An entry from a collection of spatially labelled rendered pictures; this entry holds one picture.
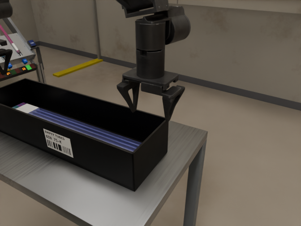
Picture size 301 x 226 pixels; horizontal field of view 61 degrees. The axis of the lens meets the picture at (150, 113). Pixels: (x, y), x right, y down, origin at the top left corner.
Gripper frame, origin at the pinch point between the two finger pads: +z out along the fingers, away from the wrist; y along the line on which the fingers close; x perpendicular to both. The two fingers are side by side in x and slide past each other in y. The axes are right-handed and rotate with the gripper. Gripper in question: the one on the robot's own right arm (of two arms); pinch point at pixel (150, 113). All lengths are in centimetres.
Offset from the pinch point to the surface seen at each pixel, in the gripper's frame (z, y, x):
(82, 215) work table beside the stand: 17.4, 6.0, 18.5
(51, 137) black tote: 10.7, 25.5, 8.0
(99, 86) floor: 95, 173, -174
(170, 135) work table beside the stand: 17.1, 3.0, -17.5
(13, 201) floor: 97, 105, -11
